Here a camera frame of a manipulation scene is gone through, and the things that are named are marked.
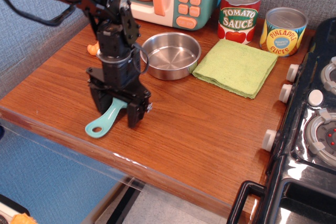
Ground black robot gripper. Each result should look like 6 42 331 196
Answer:
87 49 152 128

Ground teal dish brush white bristles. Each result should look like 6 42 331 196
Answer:
85 98 128 138

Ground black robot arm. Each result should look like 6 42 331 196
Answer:
58 0 151 128

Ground green folded cloth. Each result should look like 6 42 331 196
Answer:
193 39 278 99

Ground orange toy croissant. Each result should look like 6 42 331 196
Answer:
87 42 100 56

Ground small steel pan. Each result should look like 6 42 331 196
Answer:
141 32 202 81

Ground orange plush object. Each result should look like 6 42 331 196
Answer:
10 213 37 224

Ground grey stove knob lower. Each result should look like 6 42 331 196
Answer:
261 129 277 152

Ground grey stove knob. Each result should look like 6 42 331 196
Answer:
286 64 300 83
261 129 277 152
278 84 292 104

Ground tomato sauce can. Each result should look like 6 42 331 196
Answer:
217 0 261 44

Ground grey stove knob middle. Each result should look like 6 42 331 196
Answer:
278 84 292 104

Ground grey stove knob upper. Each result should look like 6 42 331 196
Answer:
286 64 300 83

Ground pineapple slices can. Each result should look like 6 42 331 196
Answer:
259 7 308 57

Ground black toy stove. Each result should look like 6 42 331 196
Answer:
227 18 335 223

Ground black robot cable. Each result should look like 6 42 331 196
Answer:
0 0 77 27

